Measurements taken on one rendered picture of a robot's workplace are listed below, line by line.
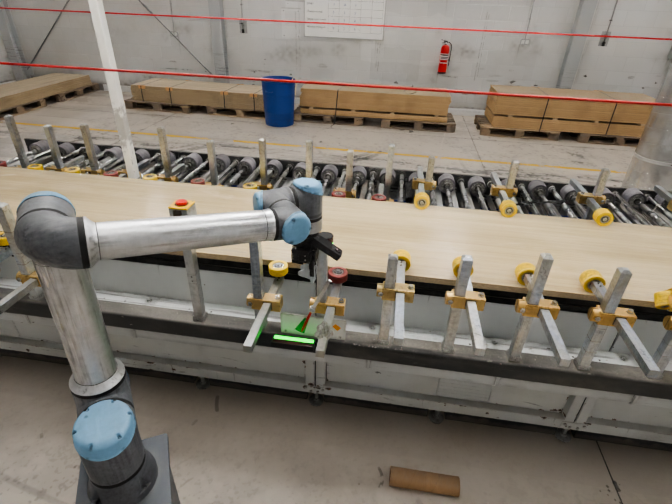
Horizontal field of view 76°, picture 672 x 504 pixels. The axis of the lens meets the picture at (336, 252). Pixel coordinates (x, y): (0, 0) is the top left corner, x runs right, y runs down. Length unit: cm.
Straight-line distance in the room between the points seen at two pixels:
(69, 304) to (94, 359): 20
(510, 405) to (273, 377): 119
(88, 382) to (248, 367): 108
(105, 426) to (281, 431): 113
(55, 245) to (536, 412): 212
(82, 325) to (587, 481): 218
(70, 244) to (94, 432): 55
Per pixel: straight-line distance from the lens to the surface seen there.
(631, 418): 259
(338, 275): 172
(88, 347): 137
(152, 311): 199
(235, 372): 238
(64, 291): 126
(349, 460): 224
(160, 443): 164
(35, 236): 108
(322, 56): 867
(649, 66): 942
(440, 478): 217
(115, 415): 139
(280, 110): 716
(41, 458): 258
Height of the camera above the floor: 188
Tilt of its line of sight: 31 degrees down
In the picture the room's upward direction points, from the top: 2 degrees clockwise
